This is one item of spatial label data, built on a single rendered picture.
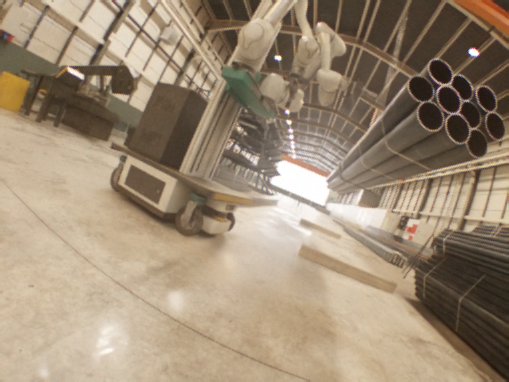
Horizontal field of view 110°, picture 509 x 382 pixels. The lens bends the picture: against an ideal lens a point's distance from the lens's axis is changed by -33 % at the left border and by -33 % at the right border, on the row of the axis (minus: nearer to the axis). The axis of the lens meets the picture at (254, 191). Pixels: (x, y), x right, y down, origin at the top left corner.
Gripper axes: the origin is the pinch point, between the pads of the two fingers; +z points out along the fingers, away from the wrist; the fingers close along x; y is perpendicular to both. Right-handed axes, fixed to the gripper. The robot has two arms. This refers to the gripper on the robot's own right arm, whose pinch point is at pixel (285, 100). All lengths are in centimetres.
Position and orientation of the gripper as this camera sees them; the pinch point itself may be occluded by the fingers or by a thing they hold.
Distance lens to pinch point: 161.2
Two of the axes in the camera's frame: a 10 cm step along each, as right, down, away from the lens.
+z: -3.9, 9.2, 0.4
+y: -8.6, -3.8, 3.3
